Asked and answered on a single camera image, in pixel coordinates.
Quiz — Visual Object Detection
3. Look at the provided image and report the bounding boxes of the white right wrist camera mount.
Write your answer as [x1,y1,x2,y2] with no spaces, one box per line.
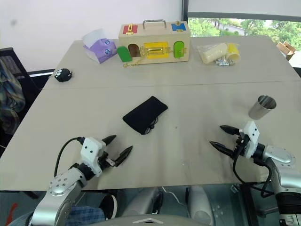
[243,120,260,159]

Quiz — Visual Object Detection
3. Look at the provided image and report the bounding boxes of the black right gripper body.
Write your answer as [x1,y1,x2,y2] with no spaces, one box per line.
[234,129,250,159]

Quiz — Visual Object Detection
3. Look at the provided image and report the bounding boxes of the grey robot torso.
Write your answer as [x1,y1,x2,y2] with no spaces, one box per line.
[103,213,196,226]

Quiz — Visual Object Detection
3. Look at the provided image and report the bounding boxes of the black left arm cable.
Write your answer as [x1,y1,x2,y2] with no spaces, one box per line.
[54,137,85,178]

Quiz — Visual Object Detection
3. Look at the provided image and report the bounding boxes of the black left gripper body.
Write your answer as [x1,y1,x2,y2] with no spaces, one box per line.
[97,150,118,174]

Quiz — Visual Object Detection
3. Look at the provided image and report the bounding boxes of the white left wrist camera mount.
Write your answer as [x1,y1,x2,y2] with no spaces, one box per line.
[80,137,107,177]

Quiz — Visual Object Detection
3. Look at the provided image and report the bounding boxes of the black plush toy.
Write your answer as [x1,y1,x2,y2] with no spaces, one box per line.
[53,67,73,83]

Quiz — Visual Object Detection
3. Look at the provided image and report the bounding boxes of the black and white shoe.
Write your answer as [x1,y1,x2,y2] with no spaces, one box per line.
[98,194,118,220]

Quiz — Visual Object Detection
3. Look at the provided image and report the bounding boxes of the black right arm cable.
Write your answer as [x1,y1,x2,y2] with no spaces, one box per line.
[232,145,273,199]

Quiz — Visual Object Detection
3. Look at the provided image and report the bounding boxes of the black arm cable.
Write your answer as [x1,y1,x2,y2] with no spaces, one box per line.
[54,137,85,178]
[232,145,273,199]

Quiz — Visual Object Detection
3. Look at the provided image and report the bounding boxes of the brown cardboard box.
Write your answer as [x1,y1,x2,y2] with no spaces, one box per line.
[276,41,296,62]

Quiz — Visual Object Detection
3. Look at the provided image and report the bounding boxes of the window with dark frame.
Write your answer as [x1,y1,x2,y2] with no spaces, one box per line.
[182,0,301,38]

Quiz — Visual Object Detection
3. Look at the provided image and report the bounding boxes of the gold key chain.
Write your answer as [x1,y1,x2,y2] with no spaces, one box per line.
[122,56,144,69]

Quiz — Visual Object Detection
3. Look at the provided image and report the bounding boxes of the wooden lock box with handle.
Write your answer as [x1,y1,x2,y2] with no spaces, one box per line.
[117,19,190,69]

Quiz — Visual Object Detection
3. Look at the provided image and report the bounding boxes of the purple tissue box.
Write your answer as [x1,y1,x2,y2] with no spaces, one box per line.
[82,39,118,64]

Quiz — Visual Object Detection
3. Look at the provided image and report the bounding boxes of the grey rounded robot leg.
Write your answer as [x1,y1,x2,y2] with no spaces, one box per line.
[187,185,215,226]
[124,187,165,218]

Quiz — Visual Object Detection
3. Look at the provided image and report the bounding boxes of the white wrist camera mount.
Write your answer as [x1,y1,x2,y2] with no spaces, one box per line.
[80,137,107,177]
[243,120,260,159]

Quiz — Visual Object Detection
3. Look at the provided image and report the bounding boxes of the small metal clips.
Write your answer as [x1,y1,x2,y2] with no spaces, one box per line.
[214,57,236,67]

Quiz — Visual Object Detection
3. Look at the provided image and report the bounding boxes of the stainless steel cup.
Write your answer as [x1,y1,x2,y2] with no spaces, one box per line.
[248,95,277,121]

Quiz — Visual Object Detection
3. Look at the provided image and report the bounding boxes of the clear bag with cream foam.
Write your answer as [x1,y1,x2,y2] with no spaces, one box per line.
[197,42,229,65]

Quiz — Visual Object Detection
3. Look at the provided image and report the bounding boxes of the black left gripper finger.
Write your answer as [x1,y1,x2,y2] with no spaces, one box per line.
[101,134,117,146]
[112,145,134,168]

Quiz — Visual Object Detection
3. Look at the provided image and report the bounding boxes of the yellow plastic cup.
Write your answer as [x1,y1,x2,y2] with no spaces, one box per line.
[225,43,242,61]

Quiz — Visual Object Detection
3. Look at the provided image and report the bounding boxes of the black chair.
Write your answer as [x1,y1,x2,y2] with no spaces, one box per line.
[0,47,44,148]

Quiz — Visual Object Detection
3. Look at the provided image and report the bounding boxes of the white tissue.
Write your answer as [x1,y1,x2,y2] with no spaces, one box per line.
[81,28,109,48]

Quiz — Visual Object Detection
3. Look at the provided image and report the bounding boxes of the thin white cable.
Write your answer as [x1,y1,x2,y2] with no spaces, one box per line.
[161,186,189,206]

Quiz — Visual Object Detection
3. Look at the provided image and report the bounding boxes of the person in plaid shirt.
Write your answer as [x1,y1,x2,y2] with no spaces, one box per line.
[0,58,26,135]

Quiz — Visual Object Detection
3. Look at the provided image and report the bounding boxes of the black fabric pouch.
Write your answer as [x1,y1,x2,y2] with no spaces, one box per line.
[122,96,168,136]

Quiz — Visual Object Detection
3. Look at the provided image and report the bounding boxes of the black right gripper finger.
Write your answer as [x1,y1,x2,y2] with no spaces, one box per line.
[209,140,236,158]
[219,125,241,136]

